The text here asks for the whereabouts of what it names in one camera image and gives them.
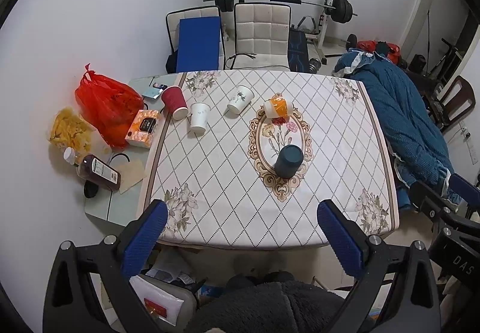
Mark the beige paper napkin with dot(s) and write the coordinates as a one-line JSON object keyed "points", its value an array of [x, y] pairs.
{"points": [[131, 173]]}

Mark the dark wooden chair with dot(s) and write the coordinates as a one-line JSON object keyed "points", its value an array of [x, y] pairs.
{"points": [[456, 103]]}

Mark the plain white paper cup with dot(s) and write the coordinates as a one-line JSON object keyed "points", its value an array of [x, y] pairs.
{"points": [[199, 117]]}

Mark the floral diamond pattern tablecloth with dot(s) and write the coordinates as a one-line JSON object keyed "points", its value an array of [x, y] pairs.
{"points": [[221, 188]]}

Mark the dark brown bottle with label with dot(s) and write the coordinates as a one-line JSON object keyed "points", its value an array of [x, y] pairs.
{"points": [[93, 169]]}

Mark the dark green cup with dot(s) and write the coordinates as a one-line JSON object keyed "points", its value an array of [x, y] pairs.
{"points": [[289, 159]]}

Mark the black blue exercise mat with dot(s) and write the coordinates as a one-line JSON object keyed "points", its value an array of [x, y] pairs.
{"points": [[298, 52]]}

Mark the red bag on floor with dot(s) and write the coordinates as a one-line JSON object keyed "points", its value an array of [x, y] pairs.
{"points": [[388, 50]]}

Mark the black fleece clothing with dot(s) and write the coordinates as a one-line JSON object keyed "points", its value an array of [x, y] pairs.
{"points": [[276, 302]]}

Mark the orange tissue box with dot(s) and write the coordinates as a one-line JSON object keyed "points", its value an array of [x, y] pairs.
{"points": [[142, 130]]}

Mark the white quilted chair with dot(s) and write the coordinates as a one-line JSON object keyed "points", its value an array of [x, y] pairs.
{"points": [[261, 36]]}

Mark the orange white paper cup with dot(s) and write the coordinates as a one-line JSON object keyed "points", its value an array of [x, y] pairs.
{"points": [[278, 106]]}

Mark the white bag with red label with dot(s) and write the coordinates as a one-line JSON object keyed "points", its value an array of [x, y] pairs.
{"points": [[170, 306]]}

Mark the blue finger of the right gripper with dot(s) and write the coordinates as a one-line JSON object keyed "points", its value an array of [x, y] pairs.
{"points": [[465, 190]]}

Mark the chair with blue cushion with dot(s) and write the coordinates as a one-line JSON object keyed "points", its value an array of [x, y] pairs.
{"points": [[196, 40]]}

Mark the small card with phone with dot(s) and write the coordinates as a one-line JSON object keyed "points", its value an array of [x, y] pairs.
{"points": [[154, 91]]}

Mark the yellow snack bag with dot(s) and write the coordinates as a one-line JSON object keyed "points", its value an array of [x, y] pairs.
{"points": [[69, 129]]}

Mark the white cup with plant print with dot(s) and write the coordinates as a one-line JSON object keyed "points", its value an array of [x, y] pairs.
{"points": [[240, 100]]}

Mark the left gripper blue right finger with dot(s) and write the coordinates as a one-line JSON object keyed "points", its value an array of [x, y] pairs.
{"points": [[411, 304]]}

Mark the red plastic bag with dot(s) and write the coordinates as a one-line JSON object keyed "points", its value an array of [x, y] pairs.
{"points": [[109, 105]]}

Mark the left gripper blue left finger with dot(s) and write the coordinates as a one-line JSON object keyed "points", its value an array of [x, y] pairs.
{"points": [[71, 303]]}

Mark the blue quilted blanket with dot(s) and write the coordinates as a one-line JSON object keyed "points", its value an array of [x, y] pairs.
{"points": [[418, 150]]}

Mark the barbell with black plates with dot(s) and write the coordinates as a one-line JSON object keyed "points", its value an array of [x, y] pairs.
{"points": [[340, 11]]}

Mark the red paper cup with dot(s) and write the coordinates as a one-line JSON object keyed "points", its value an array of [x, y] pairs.
{"points": [[175, 102]]}

